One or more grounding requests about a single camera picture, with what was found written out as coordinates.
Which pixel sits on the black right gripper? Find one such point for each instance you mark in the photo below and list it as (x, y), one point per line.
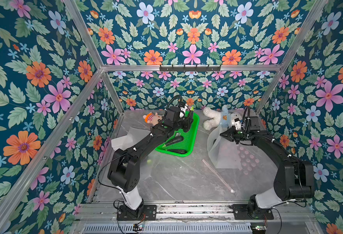
(230, 135)

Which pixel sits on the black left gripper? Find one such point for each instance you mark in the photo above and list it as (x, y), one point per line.
(185, 124)

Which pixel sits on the green plastic basket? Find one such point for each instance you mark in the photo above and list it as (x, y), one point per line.
(188, 142)

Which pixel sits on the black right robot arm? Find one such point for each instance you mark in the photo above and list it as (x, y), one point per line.
(294, 178)

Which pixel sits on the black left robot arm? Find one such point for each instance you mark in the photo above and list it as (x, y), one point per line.
(124, 171)

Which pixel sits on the clear zip-top bag pink zipper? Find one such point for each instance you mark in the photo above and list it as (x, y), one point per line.
(219, 176)

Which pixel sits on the cartoon doll head toy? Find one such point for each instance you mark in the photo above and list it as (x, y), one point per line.
(153, 118)

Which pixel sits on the white teddy bear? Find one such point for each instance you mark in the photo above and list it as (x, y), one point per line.
(217, 118)

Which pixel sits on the white plastic box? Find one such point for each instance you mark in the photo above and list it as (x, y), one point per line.
(118, 143)

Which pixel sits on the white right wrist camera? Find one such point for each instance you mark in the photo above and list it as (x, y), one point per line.
(237, 123)

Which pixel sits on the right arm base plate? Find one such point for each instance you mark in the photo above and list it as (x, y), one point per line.
(247, 212)

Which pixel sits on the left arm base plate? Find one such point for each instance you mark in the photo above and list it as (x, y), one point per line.
(143, 213)

